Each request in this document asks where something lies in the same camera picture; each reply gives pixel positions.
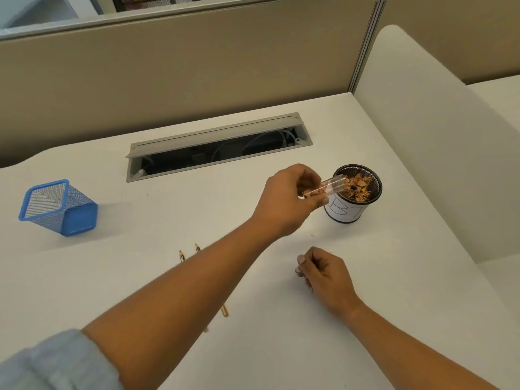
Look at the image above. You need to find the person's left hand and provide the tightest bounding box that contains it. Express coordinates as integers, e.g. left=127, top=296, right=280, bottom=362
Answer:
left=251, top=163, right=330, bottom=238

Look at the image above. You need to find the person's right hand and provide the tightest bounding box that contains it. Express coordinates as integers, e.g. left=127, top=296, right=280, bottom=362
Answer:
left=295, top=246, right=363, bottom=321

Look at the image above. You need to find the pink clear pencil sharpener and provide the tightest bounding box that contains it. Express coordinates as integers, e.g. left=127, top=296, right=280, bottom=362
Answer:
left=300, top=174, right=348, bottom=199

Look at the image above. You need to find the black yellow striped pencil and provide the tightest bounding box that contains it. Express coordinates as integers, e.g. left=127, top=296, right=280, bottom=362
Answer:
left=178, top=250, right=209, bottom=334
left=194, top=242, right=230, bottom=319

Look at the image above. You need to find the blue mesh pen holder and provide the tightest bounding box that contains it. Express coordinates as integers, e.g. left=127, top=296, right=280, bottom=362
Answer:
left=17, top=179, right=100, bottom=238

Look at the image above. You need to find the person's right forearm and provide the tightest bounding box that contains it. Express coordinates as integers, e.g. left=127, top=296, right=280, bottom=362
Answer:
left=345, top=300, right=501, bottom=390

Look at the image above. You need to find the person's left forearm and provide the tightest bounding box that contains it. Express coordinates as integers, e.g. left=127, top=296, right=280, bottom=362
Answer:
left=81, top=217, right=271, bottom=390

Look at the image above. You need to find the black mesh cup white label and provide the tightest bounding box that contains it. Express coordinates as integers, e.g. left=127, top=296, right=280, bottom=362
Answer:
left=323, top=164, right=384, bottom=224

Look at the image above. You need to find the wide beige partition panel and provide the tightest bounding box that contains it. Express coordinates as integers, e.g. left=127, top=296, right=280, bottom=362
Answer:
left=0, top=0, right=381, bottom=169

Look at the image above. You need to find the white side divider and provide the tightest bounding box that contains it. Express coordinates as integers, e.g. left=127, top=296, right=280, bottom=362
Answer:
left=352, top=24, right=520, bottom=265

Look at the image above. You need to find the black mesh office chair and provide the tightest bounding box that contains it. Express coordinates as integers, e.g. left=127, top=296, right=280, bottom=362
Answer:
left=110, top=0, right=201, bottom=13

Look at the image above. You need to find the beige neighbouring partition panel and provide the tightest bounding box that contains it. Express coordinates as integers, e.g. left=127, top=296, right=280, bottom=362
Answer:
left=380, top=0, right=520, bottom=87

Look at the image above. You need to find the light blue shirt sleeve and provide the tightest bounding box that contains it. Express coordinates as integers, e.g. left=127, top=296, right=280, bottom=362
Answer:
left=0, top=328, right=124, bottom=390

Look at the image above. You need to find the white cable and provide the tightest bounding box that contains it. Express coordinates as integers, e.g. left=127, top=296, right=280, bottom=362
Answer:
left=211, top=129, right=298, bottom=160

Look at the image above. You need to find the grey desk cable tray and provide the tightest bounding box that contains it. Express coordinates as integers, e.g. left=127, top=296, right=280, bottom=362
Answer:
left=125, top=112, right=314, bottom=184

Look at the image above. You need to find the grey partition post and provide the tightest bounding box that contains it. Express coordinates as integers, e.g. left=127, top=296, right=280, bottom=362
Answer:
left=348, top=0, right=389, bottom=95

